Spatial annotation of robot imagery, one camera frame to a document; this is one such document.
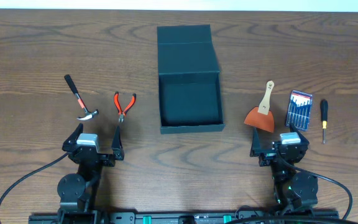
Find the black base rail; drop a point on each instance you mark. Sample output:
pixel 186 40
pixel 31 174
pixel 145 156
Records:
pixel 145 218

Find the dark green open box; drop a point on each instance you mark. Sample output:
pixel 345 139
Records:
pixel 189 89

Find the orange scraper wooden handle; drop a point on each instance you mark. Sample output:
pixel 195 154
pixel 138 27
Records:
pixel 261 116

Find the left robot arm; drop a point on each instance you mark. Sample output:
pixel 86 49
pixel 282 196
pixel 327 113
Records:
pixel 78 190

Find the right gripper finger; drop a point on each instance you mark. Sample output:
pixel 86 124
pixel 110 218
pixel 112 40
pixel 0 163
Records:
pixel 293 129
pixel 255 140

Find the small claw hammer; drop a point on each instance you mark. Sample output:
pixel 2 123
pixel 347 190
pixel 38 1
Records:
pixel 88 114

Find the precision screwdriver set case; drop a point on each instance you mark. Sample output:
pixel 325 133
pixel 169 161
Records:
pixel 299 109

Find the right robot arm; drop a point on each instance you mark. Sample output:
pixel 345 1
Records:
pixel 294 191

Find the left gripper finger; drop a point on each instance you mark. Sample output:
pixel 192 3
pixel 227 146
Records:
pixel 74 136
pixel 116 142

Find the black yellow screwdriver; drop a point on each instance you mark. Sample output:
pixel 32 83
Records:
pixel 324 118

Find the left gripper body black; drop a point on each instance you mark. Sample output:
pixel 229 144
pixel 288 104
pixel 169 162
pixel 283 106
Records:
pixel 95 156

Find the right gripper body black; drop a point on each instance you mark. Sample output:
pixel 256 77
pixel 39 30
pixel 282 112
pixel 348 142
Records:
pixel 269 155

